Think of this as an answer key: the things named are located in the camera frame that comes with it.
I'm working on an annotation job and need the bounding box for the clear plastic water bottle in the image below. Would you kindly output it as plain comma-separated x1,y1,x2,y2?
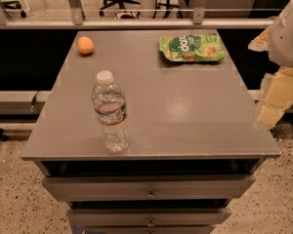
92,70,130,153

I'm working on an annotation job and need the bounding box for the grey drawer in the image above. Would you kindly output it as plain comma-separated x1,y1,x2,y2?
43,175,255,202
67,209,231,227

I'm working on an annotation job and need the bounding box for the metal railing frame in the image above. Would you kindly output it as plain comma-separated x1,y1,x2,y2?
0,0,276,30

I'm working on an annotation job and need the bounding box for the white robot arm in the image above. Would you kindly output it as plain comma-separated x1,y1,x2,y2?
248,0,293,130

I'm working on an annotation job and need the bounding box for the grey drawer cabinet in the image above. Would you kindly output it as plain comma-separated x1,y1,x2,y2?
22,30,279,234

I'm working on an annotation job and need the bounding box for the upper grey drawer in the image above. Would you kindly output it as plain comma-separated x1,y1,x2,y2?
43,175,255,202

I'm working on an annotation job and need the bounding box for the lower grey drawer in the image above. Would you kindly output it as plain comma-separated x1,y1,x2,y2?
67,209,231,227

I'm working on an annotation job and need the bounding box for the green rice chip bag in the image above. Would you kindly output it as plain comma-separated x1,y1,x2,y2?
159,33,225,62

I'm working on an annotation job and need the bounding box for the orange fruit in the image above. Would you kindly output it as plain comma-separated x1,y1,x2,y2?
77,36,94,55

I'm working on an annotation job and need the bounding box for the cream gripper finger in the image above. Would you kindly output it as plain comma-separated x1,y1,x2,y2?
248,26,271,52
255,66,293,128

